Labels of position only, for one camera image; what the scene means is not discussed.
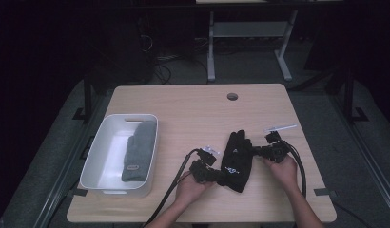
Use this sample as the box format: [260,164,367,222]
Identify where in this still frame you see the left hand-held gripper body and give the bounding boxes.
[188,145,222,185]

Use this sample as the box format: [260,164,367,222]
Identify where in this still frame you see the loose floor cables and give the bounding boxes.
[137,32,210,86]

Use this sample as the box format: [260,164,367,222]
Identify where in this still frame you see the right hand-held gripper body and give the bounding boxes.
[263,123,298,164]

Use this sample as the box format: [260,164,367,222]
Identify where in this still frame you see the white plastic bin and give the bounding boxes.
[79,113,159,198]

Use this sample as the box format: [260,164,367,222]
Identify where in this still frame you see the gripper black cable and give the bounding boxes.
[286,142,308,199]
[141,147,202,228]

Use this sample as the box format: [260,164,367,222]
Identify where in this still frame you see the person's left hand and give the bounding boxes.
[174,170,216,209]

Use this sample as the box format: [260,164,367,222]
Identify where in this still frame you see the black metal stand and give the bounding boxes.
[341,67,370,125]
[71,70,94,123]

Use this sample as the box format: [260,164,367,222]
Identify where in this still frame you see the grey tape tab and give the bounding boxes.
[68,187,89,198]
[313,187,339,198]

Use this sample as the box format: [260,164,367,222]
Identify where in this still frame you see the grey knit mitten with label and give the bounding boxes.
[121,124,157,183]

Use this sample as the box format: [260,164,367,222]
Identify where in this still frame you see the black floor cable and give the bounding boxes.
[333,200,375,228]

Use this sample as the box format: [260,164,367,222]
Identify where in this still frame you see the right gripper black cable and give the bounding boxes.
[286,142,308,199]

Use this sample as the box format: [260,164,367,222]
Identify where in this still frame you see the white metal desk frame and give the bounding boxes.
[206,9,300,84]

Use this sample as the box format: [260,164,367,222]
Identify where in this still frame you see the metal floor rail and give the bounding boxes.
[32,93,107,228]
[329,93,390,219]

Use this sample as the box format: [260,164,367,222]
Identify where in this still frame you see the person's right hand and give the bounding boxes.
[263,154,301,194]

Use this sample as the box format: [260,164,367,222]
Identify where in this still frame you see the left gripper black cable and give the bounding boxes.
[141,147,202,228]

